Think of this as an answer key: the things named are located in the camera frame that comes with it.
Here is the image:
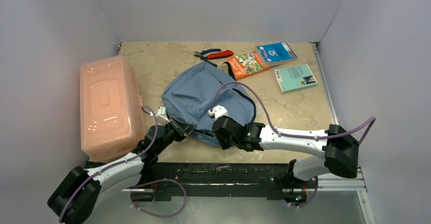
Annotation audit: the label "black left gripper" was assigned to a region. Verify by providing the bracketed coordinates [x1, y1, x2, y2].
[155, 116, 195, 155]

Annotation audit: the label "red utility knife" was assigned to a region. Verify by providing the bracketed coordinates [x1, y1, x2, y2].
[206, 50, 234, 60]

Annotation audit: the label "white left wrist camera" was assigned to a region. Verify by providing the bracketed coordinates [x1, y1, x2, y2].
[156, 106, 170, 125]

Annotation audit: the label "pink plastic storage bin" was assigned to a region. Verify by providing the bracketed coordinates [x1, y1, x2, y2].
[80, 55, 146, 163]

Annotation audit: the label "aluminium frame rail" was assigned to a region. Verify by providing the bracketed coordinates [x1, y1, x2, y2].
[62, 168, 376, 224]

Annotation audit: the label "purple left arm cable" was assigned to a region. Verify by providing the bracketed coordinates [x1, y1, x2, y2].
[58, 105, 188, 224]

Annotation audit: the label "blue student backpack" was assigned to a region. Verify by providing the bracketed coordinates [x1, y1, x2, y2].
[161, 62, 256, 147]

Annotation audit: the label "blue paperback book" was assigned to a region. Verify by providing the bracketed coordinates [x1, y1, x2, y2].
[257, 42, 297, 67]

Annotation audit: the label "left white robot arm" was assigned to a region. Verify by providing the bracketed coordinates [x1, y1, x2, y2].
[47, 119, 196, 223]

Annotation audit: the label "blue handled pliers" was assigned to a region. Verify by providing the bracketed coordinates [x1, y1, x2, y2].
[194, 49, 221, 67]

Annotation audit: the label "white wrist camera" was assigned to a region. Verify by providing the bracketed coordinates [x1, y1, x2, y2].
[156, 106, 170, 125]
[207, 105, 228, 119]

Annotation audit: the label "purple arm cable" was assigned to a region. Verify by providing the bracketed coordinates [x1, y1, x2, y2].
[210, 81, 377, 209]
[58, 105, 188, 224]

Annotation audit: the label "teal paperback book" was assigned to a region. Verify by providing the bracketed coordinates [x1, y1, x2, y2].
[275, 64, 318, 94]

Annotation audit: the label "orange green picture book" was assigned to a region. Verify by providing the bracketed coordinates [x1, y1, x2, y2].
[224, 51, 270, 81]

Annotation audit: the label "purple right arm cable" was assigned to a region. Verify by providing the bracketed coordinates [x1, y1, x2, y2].
[210, 81, 377, 209]

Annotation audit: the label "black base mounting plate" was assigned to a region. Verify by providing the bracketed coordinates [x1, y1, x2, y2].
[84, 162, 319, 203]

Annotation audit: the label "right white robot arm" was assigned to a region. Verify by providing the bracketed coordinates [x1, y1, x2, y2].
[212, 116, 359, 187]

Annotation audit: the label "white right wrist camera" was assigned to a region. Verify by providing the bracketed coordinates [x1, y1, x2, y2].
[207, 105, 228, 119]

